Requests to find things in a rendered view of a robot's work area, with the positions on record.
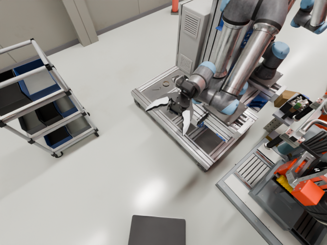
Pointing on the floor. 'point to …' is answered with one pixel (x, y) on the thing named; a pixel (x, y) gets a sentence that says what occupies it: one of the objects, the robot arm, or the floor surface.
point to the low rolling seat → (157, 230)
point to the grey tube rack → (42, 104)
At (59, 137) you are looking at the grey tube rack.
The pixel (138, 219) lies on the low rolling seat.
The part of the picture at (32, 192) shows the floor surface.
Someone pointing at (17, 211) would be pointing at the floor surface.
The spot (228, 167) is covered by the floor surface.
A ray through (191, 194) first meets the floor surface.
